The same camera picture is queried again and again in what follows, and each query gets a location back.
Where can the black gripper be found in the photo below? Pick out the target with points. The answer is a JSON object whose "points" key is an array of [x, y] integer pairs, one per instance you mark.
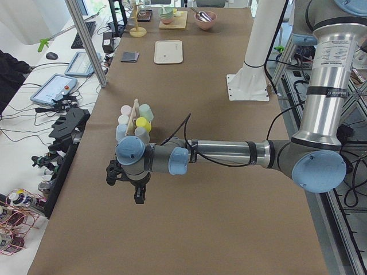
{"points": [[139, 183]]}

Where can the green cup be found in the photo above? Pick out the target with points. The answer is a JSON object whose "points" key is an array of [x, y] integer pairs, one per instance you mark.
{"points": [[146, 112]]}

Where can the cream rabbit tray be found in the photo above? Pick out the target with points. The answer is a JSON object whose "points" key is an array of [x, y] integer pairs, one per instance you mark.
{"points": [[168, 52]]}

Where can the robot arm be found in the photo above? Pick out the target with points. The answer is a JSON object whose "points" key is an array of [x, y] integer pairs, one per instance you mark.
{"points": [[311, 157]]}

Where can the grey cup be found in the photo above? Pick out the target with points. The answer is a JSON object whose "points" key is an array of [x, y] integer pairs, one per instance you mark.
{"points": [[143, 134]]}

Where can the blue cup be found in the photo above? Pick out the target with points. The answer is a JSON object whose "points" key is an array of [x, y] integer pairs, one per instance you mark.
{"points": [[120, 132]]}

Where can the yellow cup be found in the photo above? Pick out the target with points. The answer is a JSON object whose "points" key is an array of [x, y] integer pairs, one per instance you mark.
{"points": [[143, 123]]}

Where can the cream white cup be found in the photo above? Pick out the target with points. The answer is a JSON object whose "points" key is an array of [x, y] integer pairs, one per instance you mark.
{"points": [[123, 119]]}

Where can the pink cup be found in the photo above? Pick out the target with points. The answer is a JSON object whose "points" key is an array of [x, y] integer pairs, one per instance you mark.
{"points": [[126, 110]]}

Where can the brown lacquer tray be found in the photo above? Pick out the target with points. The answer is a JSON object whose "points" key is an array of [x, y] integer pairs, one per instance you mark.
{"points": [[144, 15]]}

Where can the black foam tool holder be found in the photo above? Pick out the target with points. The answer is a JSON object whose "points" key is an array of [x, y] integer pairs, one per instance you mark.
{"points": [[64, 141]]}

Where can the near teach pendant tablet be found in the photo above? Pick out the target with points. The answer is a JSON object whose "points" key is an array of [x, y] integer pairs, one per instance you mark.
{"points": [[54, 89]]}

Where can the teach pendant tablet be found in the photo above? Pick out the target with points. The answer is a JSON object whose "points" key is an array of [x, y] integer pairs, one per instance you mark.
{"points": [[54, 89], [80, 66]]}

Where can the folded grey cloth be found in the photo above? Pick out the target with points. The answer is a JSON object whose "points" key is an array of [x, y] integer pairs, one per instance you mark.
{"points": [[129, 56]]}

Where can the far teach pendant tablet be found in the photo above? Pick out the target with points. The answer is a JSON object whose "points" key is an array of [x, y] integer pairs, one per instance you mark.
{"points": [[80, 66]]}

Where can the black power adapter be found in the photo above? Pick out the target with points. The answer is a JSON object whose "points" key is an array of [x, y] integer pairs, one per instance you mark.
{"points": [[108, 42]]}

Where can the wooden mug tree stand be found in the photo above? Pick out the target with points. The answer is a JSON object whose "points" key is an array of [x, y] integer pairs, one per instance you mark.
{"points": [[136, 31]]}

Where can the black computer mouse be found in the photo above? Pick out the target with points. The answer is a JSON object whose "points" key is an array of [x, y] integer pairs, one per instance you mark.
{"points": [[51, 56]]}

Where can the bamboo cutting board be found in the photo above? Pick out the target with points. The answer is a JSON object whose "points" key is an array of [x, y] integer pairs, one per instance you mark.
{"points": [[178, 23]]}

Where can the pink bowl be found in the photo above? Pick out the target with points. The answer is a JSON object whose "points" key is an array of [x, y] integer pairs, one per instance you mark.
{"points": [[205, 23]]}

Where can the stacked green bowls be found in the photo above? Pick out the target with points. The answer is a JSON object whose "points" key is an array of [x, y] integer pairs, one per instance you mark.
{"points": [[166, 14]]}

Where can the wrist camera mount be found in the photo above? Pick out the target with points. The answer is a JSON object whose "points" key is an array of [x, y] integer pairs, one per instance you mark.
{"points": [[115, 172]]}

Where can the white wire cup rack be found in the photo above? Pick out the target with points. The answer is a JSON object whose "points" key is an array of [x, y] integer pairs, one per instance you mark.
{"points": [[132, 118]]}

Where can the copper wire bottle rack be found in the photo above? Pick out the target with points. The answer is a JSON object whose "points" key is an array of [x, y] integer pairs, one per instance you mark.
{"points": [[20, 212]]}

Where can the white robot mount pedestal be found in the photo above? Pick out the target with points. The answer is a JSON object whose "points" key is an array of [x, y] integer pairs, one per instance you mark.
{"points": [[249, 83]]}

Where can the aluminium frame post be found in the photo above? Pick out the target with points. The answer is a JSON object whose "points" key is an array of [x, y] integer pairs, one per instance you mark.
{"points": [[78, 20]]}

